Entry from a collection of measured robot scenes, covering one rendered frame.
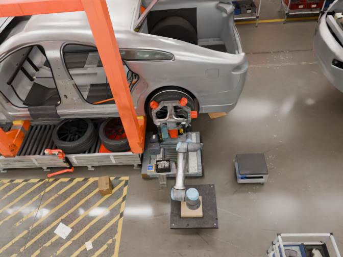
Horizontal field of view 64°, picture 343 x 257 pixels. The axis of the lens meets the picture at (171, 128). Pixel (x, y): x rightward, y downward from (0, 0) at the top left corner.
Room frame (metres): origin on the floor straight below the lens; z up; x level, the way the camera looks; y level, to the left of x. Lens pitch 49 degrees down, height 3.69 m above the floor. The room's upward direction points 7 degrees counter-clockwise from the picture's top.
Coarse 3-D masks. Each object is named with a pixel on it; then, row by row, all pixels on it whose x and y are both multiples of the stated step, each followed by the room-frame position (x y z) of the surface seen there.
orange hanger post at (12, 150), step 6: (0, 132) 2.67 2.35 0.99; (0, 138) 2.60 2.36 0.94; (6, 138) 2.68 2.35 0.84; (0, 144) 2.57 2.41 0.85; (6, 144) 2.61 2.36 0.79; (12, 144) 2.68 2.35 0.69; (0, 150) 2.58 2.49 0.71; (6, 150) 2.57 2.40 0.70; (12, 150) 2.61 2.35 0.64; (6, 156) 2.58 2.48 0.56; (12, 156) 2.57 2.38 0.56
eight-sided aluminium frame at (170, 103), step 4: (172, 100) 2.71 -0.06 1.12; (176, 100) 2.70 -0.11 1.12; (160, 104) 2.69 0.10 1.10; (164, 104) 2.67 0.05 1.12; (168, 104) 2.66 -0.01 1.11; (172, 104) 2.66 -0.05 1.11; (176, 104) 2.65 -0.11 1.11; (160, 108) 2.67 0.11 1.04; (184, 108) 2.64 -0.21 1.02; (188, 108) 2.66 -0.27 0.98; (152, 112) 2.69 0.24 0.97; (188, 112) 2.63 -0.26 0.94; (188, 116) 2.63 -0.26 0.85; (188, 120) 2.63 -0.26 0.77; (164, 124) 2.72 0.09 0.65; (180, 124) 2.69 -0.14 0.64; (168, 128) 2.68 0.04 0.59; (172, 128) 2.66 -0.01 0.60; (176, 128) 2.65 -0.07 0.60; (180, 128) 2.64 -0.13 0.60
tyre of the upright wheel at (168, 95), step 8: (160, 88) 2.96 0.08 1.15; (168, 88) 2.90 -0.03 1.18; (176, 88) 2.89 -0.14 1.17; (152, 96) 2.93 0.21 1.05; (160, 96) 2.79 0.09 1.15; (168, 96) 2.75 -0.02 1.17; (176, 96) 2.74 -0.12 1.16; (184, 96) 2.77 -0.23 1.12; (192, 96) 2.91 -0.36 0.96; (192, 104) 2.74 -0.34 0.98
